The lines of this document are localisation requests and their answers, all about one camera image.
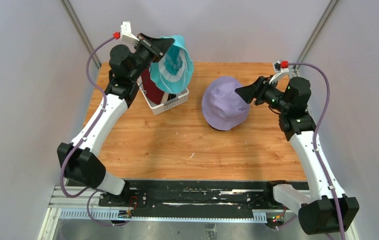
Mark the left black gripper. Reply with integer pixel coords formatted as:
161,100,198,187
128,33,174,82

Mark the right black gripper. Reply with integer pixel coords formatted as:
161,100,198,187
234,75,290,114

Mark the purple bucket hat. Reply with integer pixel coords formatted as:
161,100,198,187
201,76,250,131

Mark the teal hat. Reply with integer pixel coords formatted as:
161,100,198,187
149,35,195,94

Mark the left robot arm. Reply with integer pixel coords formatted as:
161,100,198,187
57,31,176,207

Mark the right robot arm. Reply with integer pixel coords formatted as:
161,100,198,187
235,76,360,239

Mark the dark red hat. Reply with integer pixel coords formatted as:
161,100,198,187
141,69,169,105

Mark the black hat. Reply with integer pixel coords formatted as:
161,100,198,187
166,93,177,102

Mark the white perforated plastic basket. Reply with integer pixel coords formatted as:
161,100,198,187
137,77,190,115

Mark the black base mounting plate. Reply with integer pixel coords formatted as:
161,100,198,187
83,179,294,223

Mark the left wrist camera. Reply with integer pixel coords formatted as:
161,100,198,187
112,21,139,45

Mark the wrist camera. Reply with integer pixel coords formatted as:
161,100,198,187
112,21,139,45
268,60,290,85

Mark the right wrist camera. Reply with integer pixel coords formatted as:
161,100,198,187
268,60,290,85

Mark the black wire hat stand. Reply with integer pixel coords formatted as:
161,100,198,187
208,124,222,131

